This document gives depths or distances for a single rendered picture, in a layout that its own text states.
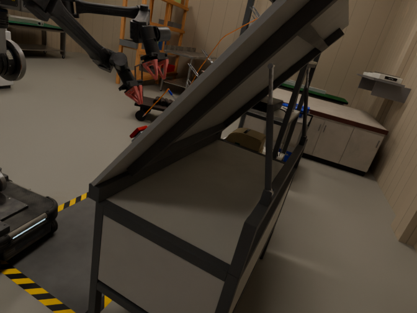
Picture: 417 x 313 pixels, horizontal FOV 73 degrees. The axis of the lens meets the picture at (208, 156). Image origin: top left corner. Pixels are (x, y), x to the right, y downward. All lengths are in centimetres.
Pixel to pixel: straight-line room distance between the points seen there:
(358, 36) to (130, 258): 800
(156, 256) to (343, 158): 410
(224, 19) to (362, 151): 561
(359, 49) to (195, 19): 453
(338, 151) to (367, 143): 41
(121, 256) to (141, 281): 12
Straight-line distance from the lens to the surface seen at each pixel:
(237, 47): 74
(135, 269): 120
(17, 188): 235
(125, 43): 689
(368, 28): 860
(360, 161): 491
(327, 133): 474
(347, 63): 851
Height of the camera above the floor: 146
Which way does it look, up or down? 23 degrees down
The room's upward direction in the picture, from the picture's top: 13 degrees clockwise
